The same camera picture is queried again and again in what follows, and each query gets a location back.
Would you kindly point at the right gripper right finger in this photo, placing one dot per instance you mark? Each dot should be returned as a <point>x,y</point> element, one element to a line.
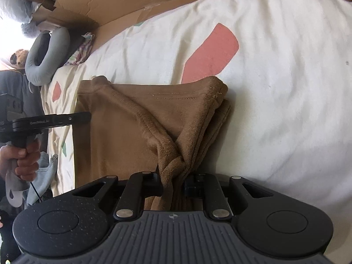
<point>206,187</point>

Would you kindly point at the small teddy bear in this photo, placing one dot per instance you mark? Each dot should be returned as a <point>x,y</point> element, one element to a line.
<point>18,59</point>

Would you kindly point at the grey neck pillow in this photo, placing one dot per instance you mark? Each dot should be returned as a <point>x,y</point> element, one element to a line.
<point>46,56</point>

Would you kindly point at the dark grey pillow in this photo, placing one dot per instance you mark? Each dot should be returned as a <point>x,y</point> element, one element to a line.
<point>17,85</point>

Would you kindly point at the white pillow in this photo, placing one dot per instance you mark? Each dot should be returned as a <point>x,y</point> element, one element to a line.
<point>20,12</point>

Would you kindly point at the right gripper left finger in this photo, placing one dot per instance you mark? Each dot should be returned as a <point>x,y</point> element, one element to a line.
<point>138,187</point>

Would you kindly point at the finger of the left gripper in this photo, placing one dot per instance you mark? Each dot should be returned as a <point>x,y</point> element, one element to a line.
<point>71,119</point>

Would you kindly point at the blue denim garment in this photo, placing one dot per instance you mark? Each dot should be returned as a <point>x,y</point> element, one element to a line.
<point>44,177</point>

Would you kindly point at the floral folded cloth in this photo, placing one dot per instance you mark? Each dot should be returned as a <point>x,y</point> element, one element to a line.
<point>79,49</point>

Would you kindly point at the person's left hand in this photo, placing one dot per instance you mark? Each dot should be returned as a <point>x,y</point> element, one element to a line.
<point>26,158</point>

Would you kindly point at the brown printed t-shirt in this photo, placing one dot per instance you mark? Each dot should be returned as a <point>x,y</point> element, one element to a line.
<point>133,128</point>

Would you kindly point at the cream bear print bedsheet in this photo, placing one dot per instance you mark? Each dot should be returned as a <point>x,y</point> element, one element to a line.
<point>289,81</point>

